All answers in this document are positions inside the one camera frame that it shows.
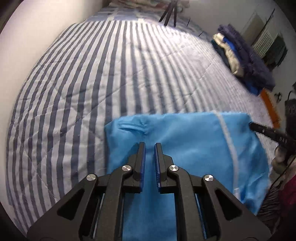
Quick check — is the white air conditioner unit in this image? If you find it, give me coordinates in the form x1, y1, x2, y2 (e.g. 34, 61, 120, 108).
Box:
241, 11, 288, 70

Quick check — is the blue white striped quilt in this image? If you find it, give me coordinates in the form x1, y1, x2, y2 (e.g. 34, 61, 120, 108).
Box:
6, 8, 272, 233

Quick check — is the stack of folded clothes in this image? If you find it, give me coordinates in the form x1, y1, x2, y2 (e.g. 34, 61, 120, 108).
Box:
218, 24, 275, 96

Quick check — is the pink sleeved right forearm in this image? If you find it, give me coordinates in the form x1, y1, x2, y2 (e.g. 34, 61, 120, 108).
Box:
278, 176, 296, 217

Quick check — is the orange bed edge board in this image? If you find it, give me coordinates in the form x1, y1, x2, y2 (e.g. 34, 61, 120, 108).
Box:
260, 89, 281, 128

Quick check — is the right hand in grey glove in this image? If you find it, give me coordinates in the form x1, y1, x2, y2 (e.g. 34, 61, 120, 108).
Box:
271, 146, 295, 177

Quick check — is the black camera cable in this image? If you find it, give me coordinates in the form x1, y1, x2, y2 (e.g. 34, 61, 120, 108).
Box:
265, 159, 295, 193

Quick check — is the blue pinstriped work coat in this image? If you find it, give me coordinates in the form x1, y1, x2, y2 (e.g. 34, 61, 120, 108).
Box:
105, 112, 269, 240

